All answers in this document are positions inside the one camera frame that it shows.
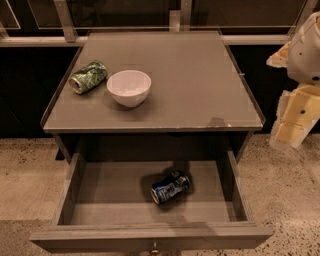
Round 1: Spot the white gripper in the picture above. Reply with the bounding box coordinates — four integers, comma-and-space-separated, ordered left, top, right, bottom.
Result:
266, 11, 320, 149

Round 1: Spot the blue pepsi can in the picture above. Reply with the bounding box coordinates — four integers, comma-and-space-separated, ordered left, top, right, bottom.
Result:
150, 170, 190, 205

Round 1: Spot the crushed green soda can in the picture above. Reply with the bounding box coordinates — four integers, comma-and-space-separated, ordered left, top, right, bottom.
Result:
69, 60, 108, 95

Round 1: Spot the brass drawer knob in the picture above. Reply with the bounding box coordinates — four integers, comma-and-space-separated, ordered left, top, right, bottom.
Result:
149, 241, 160, 256

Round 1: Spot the open grey top drawer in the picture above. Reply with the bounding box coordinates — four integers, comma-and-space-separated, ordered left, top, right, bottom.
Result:
30, 152, 273, 253

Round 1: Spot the grey wooden cabinet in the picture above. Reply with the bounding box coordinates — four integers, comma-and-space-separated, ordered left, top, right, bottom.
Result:
41, 32, 264, 156

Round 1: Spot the white ceramic bowl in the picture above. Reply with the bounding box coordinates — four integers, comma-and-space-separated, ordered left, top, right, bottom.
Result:
107, 70, 151, 107

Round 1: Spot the metal railing frame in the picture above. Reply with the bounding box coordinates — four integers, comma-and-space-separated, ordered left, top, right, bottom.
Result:
0, 0, 319, 47

